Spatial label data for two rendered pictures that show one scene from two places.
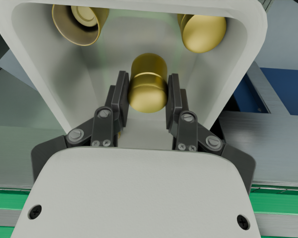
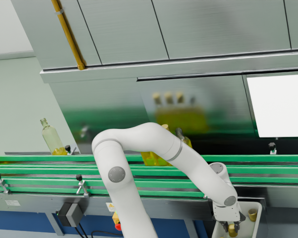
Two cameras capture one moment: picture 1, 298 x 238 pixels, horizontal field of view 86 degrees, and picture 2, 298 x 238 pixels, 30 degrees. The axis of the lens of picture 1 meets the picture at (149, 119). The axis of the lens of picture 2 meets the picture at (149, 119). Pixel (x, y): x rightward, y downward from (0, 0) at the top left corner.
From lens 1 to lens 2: 215 cm
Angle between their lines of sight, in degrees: 23
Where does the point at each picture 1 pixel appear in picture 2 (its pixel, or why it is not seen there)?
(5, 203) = (295, 179)
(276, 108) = (188, 221)
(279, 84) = (181, 232)
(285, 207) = (192, 193)
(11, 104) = not seen: outside the picture
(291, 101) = (179, 224)
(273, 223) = (196, 190)
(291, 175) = (190, 202)
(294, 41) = not seen: outside the picture
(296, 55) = not seen: outside the picture
